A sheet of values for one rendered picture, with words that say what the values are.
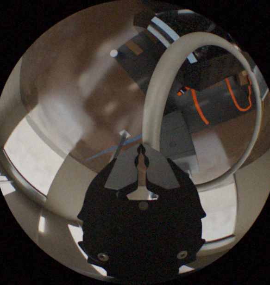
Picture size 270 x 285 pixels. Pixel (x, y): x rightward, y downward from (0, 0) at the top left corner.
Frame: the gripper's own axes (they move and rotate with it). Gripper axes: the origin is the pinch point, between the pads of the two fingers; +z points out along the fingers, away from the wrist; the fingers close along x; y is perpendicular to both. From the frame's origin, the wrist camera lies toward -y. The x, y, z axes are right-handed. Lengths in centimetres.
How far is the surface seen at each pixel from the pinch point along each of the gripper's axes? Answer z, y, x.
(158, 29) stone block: 26, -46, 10
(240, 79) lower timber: 59, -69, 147
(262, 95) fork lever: -3.4, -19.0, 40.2
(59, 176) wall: 181, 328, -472
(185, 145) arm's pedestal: 50, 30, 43
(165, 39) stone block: 29, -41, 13
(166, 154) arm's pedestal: 53, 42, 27
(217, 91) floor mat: 88, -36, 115
